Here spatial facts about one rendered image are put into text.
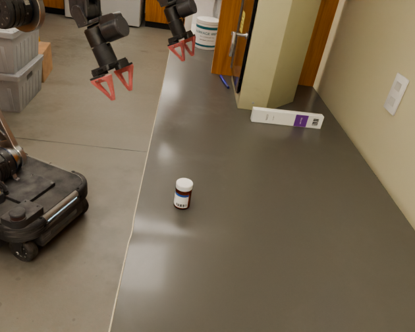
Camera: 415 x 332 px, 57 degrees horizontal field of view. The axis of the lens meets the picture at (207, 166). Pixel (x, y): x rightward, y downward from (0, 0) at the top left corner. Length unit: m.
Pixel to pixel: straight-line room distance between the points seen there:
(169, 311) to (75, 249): 1.47
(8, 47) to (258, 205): 2.65
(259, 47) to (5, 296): 1.52
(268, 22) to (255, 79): 0.20
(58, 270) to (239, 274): 1.38
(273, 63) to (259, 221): 0.69
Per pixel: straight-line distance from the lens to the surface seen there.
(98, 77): 1.14
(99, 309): 1.88
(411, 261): 0.99
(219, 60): 1.79
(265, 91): 1.46
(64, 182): 2.19
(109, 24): 1.13
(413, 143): 1.20
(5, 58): 3.35
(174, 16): 1.59
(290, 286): 0.80
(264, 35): 1.39
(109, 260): 2.07
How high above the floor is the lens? 1.51
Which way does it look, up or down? 32 degrees down
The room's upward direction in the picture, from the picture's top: 10 degrees clockwise
